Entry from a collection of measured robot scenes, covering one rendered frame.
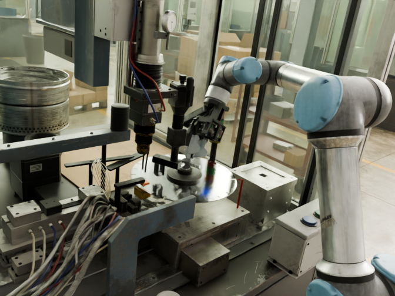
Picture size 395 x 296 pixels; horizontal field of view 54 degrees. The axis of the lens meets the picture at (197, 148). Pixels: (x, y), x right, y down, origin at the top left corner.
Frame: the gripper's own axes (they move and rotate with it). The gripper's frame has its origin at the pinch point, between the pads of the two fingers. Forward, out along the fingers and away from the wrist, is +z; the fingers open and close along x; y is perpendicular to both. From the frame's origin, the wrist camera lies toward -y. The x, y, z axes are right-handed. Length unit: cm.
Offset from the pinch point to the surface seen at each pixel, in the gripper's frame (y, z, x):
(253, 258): 22.4, 21.0, 20.2
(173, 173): 1.1, 6.0, -4.4
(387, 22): 41, -56, 14
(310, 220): 35.3, 4.4, 20.9
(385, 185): -40, -68, 299
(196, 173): 4.6, 3.3, 1.4
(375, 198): -34, -48, 267
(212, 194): 15.0, 7.7, -0.2
